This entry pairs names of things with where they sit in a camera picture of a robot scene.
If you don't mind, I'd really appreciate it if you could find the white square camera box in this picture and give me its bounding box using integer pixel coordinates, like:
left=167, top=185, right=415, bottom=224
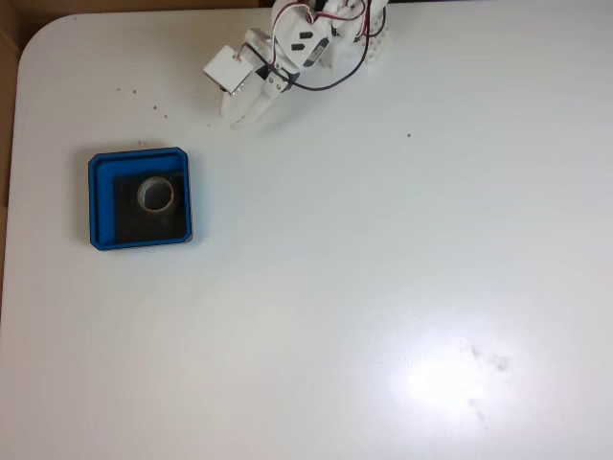
left=202, top=44, right=254, bottom=96

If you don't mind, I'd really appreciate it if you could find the black tape roll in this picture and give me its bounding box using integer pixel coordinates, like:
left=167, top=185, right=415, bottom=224
left=125, top=170, right=186, bottom=227

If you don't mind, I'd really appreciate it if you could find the red white servo cable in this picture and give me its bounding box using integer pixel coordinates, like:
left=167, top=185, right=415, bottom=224
left=269, top=0, right=375, bottom=74

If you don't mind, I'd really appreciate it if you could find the blue square box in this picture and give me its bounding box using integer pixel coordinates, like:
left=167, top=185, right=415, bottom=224
left=87, top=146, right=195, bottom=252

